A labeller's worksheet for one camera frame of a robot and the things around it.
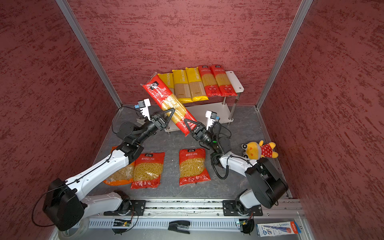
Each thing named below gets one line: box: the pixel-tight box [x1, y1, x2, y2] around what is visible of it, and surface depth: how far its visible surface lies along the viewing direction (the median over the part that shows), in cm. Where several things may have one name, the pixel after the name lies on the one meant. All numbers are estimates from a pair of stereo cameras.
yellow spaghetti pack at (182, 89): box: [172, 69, 193, 104], surface depth 85 cm
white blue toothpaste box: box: [256, 220, 302, 238], surface depth 70 cm
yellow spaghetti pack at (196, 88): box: [185, 66, 209, 102], surface depth 83 cm
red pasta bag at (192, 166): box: [179, 148, 211, 186], surface depth 87 cm
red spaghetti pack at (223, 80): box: [210, 64, 238, 97], surface depth 85 cm
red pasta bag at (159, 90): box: [140, 71, 195, 137], surface depth 63 cm
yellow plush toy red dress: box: [241, 140, 279, 160], surface depth 91 cm
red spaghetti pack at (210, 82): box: [198, 65, 223, 98], surface depth 84 cm
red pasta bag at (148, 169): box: [130, 152, 165, 190], surface depth 83 cm
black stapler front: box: [167, 220, 191, 235], surface depth 69 cm
